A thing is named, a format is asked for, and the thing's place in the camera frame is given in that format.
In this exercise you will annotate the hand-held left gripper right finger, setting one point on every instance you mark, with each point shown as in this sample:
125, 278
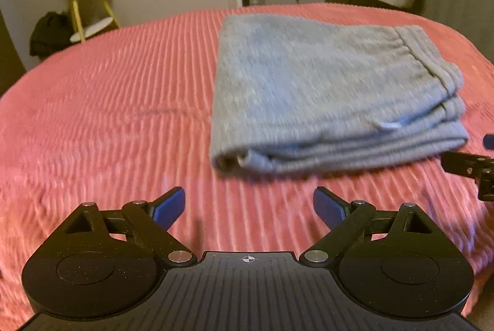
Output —
328, 205

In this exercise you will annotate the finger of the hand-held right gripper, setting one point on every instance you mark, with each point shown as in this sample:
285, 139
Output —
463, 163
489, 142

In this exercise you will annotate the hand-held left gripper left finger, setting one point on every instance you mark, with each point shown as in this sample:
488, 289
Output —
169, 205

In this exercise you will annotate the grey pants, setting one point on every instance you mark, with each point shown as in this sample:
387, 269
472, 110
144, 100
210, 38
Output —
308, 84

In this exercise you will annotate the pink ribbed blanket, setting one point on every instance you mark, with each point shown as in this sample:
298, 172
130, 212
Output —
96, 122

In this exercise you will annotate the black bag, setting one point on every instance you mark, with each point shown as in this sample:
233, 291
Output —
50, 33

